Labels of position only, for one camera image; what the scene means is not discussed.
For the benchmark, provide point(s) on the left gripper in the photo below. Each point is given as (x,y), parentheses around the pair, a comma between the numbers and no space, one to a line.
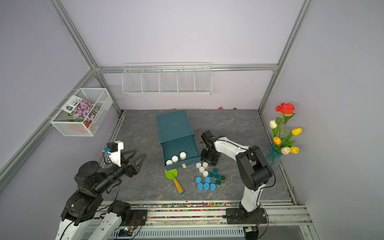
(134,168)

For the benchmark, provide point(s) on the green trowel yellow handle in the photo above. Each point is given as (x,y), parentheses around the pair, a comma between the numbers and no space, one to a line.
(172,175)

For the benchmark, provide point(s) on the teal glass vase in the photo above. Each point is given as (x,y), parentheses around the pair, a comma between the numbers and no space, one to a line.
(272,156)

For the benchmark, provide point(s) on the artificial flower bouquet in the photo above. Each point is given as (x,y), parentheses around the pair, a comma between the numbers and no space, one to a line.
(282,143)

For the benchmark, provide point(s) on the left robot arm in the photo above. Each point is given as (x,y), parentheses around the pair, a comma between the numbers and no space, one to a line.
(82,206)

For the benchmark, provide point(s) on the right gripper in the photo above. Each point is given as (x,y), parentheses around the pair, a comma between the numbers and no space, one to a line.
(211,162)

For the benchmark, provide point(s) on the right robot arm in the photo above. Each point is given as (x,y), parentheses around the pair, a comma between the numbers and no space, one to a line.
(254,170)

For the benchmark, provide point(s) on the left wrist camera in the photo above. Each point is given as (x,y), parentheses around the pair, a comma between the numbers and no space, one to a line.
(113,151)

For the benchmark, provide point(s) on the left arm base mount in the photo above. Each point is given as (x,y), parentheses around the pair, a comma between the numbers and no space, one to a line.
(120,213)

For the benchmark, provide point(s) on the teal top drawer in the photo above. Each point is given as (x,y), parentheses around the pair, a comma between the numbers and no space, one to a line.
(184,148)

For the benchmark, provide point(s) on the teal drawer cabinet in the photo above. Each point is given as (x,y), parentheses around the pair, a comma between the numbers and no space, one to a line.
(173,126)

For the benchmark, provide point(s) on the white wire wall shelf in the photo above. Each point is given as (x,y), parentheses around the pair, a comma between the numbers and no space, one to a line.
(191,78)

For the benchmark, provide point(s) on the purple flower seed packet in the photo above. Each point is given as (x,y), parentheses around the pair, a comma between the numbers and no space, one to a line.
(78,108)

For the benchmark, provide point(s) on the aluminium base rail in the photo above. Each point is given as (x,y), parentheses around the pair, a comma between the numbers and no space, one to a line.
(175,219)

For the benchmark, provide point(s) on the white wire basket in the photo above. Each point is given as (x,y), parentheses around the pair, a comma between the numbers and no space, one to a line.
(77,128)

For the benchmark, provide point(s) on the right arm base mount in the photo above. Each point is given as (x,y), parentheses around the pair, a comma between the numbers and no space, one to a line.
(238,216)

